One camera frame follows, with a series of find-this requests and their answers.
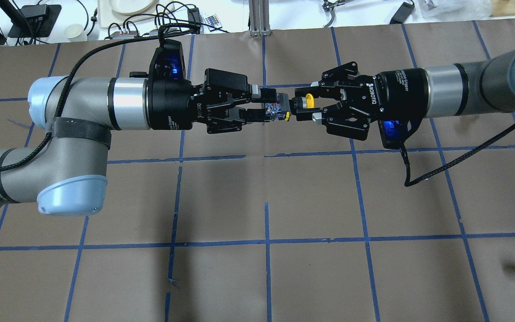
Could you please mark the yellow push button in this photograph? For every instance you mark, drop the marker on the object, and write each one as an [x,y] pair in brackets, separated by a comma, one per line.
[289,107]

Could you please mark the black power adapter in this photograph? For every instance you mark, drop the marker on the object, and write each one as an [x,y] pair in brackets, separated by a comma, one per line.
[403,12]

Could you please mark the clear plastic bag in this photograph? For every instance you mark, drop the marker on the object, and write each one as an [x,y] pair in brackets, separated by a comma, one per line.
[456,9]

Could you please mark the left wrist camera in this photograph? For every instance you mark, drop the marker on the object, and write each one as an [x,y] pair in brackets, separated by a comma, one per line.
[167,62]

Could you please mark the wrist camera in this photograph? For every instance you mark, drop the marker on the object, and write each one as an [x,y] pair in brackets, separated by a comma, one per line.
[167,62]
[394,133]

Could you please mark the white paper cup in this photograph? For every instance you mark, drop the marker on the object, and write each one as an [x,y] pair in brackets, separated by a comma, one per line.
[75,33]

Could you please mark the aluminium frame post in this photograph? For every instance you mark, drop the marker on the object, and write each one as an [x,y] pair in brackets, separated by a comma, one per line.
[259,18]

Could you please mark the wooden board stand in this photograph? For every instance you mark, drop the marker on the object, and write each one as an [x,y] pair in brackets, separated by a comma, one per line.
[503,8]

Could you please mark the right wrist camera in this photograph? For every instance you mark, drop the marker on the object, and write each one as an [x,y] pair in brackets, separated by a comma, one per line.
[394,133]

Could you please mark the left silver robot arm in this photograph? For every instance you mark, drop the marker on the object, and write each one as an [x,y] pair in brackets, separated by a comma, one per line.
[68,176]

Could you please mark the beige tray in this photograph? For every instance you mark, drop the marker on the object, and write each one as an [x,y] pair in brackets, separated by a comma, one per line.
[107,16]

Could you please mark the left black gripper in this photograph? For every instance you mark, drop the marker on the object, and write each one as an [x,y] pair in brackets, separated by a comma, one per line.
[170,106]

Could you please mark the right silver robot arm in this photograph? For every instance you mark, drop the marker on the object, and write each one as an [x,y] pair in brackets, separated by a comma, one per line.
[462,89]

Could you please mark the brown paper table cover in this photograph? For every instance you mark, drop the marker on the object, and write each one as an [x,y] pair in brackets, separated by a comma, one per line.
[278,222]

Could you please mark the beige round plate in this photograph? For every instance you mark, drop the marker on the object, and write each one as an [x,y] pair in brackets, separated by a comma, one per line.
[130,7]

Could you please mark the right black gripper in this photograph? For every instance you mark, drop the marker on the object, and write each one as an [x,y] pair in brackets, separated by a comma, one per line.
[401,95]

